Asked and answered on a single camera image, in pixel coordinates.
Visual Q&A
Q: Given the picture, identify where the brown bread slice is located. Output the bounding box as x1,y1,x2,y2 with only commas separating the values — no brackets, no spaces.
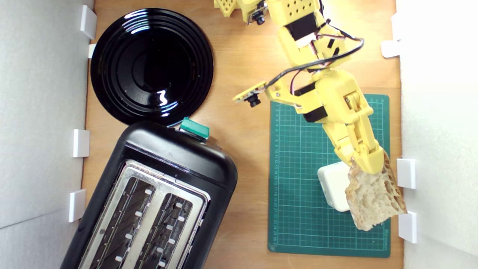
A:
344,151,407,232

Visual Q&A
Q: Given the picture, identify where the black two-slot toaster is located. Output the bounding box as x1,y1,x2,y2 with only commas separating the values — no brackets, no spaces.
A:
60,120,238,269

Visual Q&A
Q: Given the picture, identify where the white rounded block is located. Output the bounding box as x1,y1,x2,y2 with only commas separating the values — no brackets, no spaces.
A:
317,161,353,213

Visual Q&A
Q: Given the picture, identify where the green cutting mat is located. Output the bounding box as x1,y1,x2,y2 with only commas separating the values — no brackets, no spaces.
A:
268,93,391,258

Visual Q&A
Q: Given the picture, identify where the black round plate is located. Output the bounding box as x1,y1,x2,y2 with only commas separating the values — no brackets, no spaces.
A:
90,8,214,126

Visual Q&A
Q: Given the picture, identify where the yellow wrist camera mount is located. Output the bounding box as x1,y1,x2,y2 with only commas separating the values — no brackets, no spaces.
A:
233,80,295,109

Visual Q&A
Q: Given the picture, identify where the green toaster lever handle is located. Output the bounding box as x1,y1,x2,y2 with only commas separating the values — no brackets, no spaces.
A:
179,117,210,140

